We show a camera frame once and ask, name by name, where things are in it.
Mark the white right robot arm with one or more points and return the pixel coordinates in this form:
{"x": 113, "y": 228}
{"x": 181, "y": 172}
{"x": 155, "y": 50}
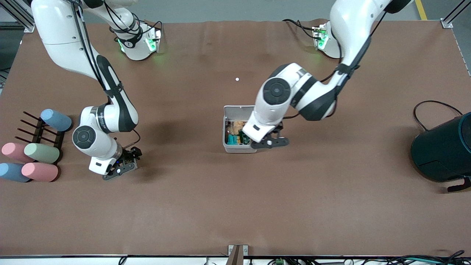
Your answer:
{"x": 59, "y": 33}

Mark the blue plastic cup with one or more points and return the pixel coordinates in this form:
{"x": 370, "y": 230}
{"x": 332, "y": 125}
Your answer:
{"x": 56, "y": 119}
{"x": 13, "y": 172}

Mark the black curved foot piece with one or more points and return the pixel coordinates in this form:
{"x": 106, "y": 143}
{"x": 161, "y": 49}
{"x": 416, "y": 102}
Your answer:
{"x": 460, "y": 186}

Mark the small green connector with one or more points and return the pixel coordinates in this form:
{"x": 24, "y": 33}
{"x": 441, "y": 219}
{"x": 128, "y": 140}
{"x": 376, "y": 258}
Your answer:
{"x": 279, "y": 261}

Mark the green printed packet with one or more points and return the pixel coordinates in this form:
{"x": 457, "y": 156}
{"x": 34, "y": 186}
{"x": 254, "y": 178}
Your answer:
{"x": 243, "y": 138}

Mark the dark cylindrical container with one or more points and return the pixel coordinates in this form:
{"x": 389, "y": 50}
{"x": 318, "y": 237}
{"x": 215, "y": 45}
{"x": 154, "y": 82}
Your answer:
{"x": 441, "y": 147}

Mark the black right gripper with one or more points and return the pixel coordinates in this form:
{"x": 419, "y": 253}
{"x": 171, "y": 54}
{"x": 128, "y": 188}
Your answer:
{"x": 129, "y": 155}

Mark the teal packet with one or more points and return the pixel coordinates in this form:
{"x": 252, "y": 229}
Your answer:
{"x": 232, "y": 139}

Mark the aluminium frame post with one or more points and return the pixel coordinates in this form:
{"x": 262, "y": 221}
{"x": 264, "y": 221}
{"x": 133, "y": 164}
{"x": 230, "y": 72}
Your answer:
{"x": 450, "y": 18}
{"x": 20, "y": 14}

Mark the metal bracket with brown post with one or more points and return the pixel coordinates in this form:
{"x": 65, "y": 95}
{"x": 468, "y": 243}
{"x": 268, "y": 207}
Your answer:
{"x": 237, "y": 254}

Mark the dark wooden peg cup rack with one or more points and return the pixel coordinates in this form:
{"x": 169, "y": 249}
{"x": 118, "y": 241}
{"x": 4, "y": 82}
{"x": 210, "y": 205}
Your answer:
{"x": 38, "y": 134}

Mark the grey storage box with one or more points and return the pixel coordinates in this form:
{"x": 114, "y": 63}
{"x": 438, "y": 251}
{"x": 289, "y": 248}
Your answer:
{"x": 235, "y": 149}

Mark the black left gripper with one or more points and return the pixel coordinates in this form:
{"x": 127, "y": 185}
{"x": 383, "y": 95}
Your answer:
{"x": 278, "y": 129}

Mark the brown table cover sheet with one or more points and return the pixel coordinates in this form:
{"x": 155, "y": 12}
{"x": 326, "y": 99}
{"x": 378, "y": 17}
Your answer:
{"x": 235, "y": 206}

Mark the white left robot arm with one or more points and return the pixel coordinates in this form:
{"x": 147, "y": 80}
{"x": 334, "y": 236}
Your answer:
{"x": 349, "y": 22}

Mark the pink plastic cup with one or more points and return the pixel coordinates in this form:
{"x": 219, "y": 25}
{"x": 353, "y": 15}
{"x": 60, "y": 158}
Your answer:
{"x": 39, "y": 172}
{"x": 14, "y": 152}

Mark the green plastic cup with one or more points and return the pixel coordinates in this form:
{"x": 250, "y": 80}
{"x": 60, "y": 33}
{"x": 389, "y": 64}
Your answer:
{"x": 41, "y": 153}

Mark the snack packets in box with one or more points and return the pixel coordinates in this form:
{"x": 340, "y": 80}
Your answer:
{"x": 235, "y": 127}

